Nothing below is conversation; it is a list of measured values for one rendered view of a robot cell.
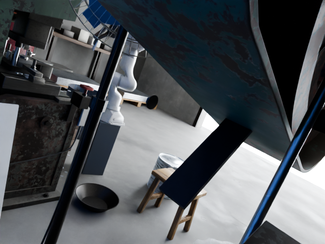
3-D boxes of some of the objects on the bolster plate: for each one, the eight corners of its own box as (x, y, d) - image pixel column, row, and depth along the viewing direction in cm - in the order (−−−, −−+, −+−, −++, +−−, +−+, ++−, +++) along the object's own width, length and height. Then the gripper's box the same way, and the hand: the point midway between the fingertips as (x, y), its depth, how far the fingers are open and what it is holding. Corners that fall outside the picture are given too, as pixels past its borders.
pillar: (14, 65, 143) (21, 39, 140) (16, 66, 141) (23, 40, 139) (10, 64, 141) (17, 38, 138) (11, 65, 140) (19, 38, 137)
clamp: (29, 74, 149) (34, 56, 147) (44, 84, 140) (50, 65, 138) (18, 72, 144) (23, 53, 142) (32, 83, 135) (38, 63, 133)
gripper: (100, 17, 153) (85, 49, 162) (137, 34, 168) (121, 62, 178) (97, 12, 158) (82, 43, 167) (133, 28, 173) (117, 56, 183)
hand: (103, 52), depth 172 cm, fingers open, 13 cm apart
